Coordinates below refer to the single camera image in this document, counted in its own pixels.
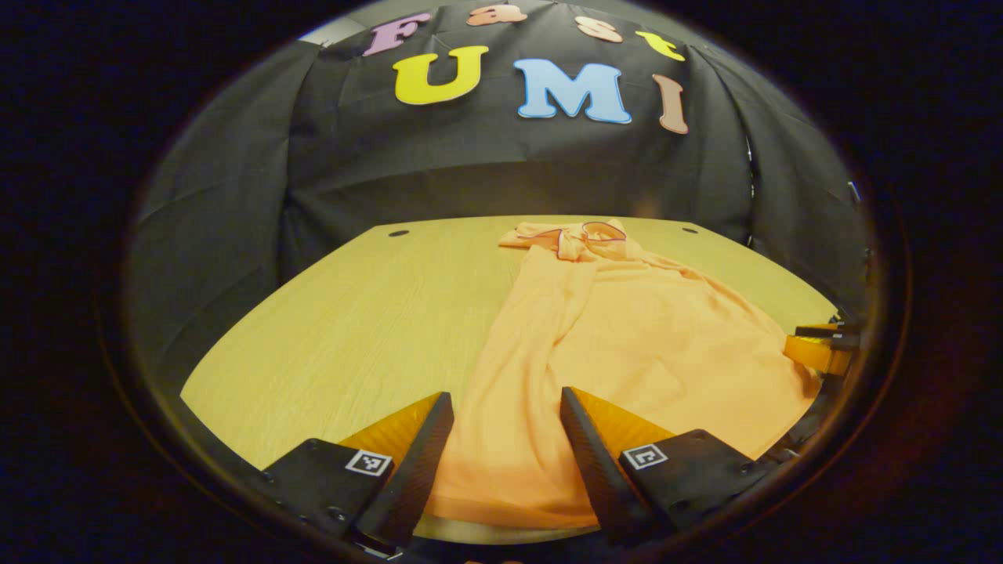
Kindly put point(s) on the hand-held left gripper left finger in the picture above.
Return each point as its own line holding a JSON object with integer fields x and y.
{"x": 415, "y": 470}

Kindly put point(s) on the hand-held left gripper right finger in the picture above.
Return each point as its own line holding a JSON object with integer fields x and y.
{"x": 595, "y": 470}

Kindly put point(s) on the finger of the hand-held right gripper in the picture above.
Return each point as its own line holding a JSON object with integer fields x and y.
{"x": 823, "y": 354}
{"x": 827, "y": 330}

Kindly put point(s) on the orange T-shirt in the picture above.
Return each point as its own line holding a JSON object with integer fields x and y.
{"x": 627, "y": 352}

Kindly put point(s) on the black backdrop cloth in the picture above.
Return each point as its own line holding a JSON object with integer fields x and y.
{"x": 470, "y": 172}

